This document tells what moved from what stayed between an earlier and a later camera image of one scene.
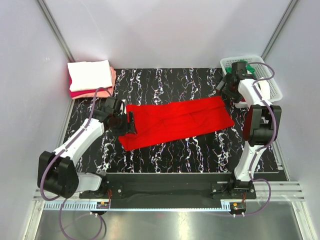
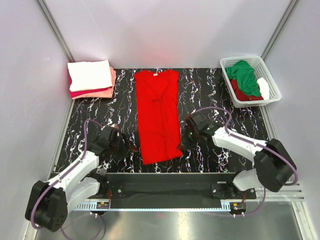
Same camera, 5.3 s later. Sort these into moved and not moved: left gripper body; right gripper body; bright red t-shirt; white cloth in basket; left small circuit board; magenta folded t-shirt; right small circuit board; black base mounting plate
Moved: right gripper body; bright red t-shirt; left gripper body
Not moved: white cloth in basket; magenta folded t-shirt; left small circuit board; black base mounting plate; right small circuit board
